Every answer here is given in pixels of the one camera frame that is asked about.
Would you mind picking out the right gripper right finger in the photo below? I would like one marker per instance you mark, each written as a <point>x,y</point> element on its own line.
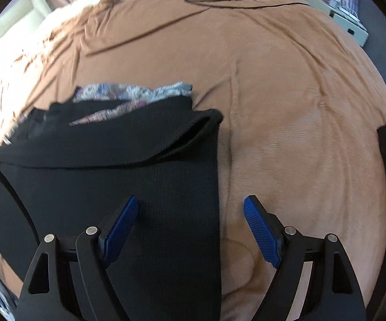
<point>333,291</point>

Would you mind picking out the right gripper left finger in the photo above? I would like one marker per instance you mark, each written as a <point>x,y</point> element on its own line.
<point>48,291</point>

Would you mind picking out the black knit floral-trim top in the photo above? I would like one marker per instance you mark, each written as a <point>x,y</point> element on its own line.
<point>70,177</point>

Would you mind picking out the orange bed blanket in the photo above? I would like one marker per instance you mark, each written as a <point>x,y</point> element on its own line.
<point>303,128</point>

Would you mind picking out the white bedside nightstand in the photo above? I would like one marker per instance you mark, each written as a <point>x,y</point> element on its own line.
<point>347,23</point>

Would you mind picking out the cream upholstered headboard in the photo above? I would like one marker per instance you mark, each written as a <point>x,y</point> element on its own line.
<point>17,9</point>

